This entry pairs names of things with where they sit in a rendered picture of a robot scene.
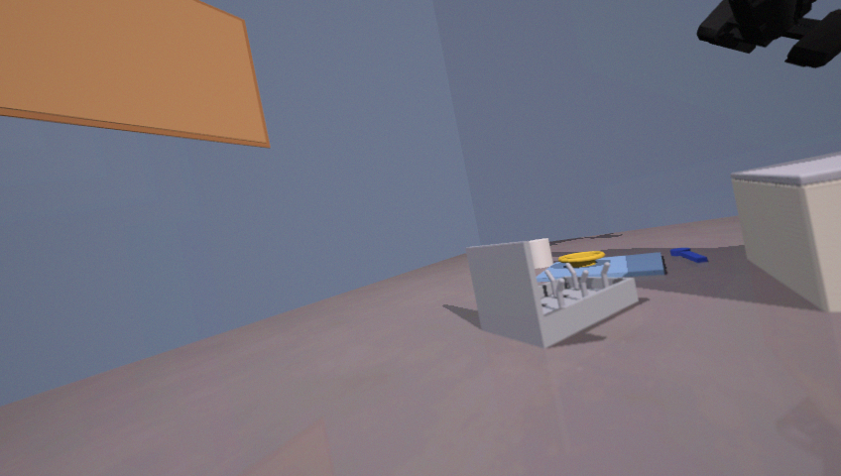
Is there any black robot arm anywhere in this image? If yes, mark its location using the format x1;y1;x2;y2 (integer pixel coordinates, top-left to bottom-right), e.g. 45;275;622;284
728;0;817;21

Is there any grey dish rack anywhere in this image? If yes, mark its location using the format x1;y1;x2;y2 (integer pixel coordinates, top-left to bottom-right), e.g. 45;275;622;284
465;241;639;348

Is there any light blue flat square mat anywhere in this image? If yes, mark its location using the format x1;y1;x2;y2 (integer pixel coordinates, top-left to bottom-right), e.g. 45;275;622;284
537;252;664;282

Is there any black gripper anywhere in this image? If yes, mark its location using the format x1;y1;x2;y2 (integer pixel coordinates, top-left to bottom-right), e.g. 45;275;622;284
697;0;841;67

